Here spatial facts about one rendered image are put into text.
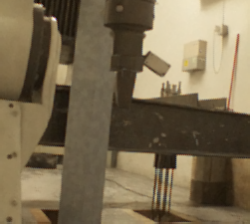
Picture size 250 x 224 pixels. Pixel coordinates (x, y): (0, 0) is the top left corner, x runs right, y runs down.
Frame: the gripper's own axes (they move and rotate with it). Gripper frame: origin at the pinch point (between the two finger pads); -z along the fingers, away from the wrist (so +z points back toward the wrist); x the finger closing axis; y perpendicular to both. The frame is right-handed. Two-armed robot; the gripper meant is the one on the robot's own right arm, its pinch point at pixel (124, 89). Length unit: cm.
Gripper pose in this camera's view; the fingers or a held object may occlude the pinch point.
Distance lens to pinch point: 62.5
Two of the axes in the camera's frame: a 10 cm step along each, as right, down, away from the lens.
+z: 0.8, -10.0, -0.4
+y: -10.0, -0.7, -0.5
